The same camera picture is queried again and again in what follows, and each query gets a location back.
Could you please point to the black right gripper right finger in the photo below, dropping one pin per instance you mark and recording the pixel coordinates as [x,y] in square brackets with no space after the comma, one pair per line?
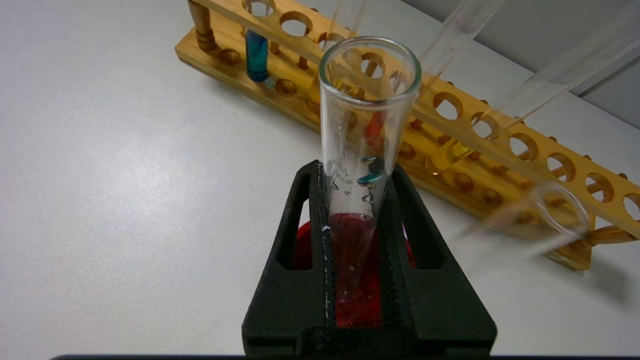
[440,315]

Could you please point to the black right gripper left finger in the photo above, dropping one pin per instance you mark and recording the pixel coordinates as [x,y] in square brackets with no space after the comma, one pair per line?
[285,305]

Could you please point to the test tube with blue liquid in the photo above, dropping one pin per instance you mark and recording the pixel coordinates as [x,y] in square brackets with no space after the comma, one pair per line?
[352,240]
[257,60]

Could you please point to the wooden test tube rack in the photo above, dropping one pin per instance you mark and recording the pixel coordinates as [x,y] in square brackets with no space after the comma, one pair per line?
[500,150]

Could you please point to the red plastic cup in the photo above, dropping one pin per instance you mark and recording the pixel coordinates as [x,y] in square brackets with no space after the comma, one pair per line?
[360,295]

